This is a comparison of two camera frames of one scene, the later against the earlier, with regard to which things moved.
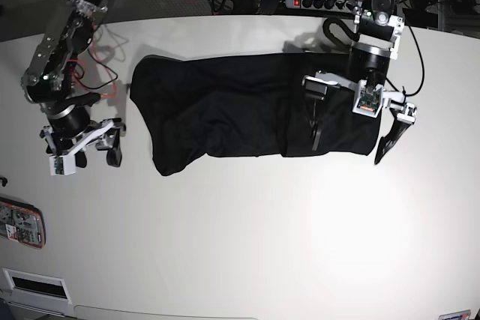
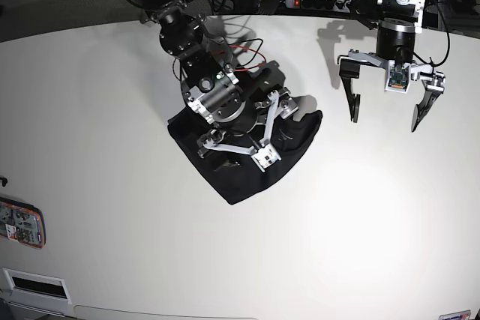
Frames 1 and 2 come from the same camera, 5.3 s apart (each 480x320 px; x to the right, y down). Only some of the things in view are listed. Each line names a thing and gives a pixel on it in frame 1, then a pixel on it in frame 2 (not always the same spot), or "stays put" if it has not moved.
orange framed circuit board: [22, 222] stays put
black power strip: [327, 4] stays put
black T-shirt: [188, 108] -> [236, 174]
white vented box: [44, 294] stays put
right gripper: [315, 90] -> [349, 70]
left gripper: [108, 133] -> [279, 100]
